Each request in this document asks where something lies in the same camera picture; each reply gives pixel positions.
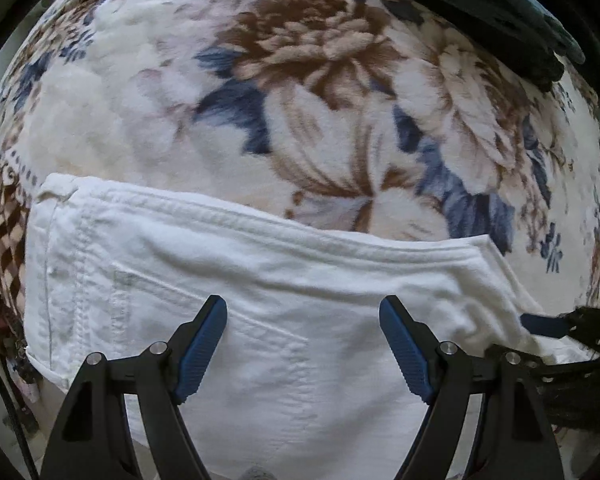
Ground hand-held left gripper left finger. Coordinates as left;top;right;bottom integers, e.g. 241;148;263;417
40;295;228;480

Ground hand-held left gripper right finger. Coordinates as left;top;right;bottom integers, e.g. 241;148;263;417
379;296;563;480

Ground white pants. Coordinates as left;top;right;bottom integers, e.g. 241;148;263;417
24;173;593;480

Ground floral printed blanket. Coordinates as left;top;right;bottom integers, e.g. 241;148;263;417
0;0;600;361

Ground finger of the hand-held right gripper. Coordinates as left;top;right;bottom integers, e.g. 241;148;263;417
521;306;600;347
524;349;600;385

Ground dark teal quilt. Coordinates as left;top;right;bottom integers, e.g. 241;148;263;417
352;0;587;93

